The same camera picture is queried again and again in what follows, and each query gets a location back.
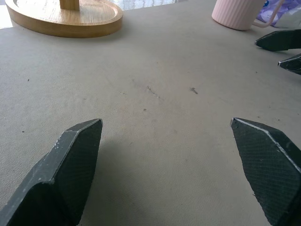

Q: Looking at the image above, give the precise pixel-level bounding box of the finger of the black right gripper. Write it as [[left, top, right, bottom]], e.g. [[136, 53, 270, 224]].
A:
[[254, 28, 301, 52], [277, 53, 301, 76]]

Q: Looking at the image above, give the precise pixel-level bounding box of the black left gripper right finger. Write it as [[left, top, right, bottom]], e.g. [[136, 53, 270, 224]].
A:
[[230, 117, 301, 226]]

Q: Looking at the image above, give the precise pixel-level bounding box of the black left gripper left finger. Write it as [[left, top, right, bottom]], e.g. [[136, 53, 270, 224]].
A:
[[0, 118, 103, 226]]

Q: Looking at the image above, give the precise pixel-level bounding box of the pink ribbed cup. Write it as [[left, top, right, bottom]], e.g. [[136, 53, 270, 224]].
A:
[[211, 0, 285, 31]]

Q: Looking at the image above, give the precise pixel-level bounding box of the purple and white plastic bag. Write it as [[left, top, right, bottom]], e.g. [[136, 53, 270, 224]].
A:
[[255, 0, 301, 30]]

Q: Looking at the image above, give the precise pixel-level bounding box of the wooden mug stand base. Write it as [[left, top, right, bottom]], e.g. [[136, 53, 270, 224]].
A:
[[4, 0, 124, 39]]

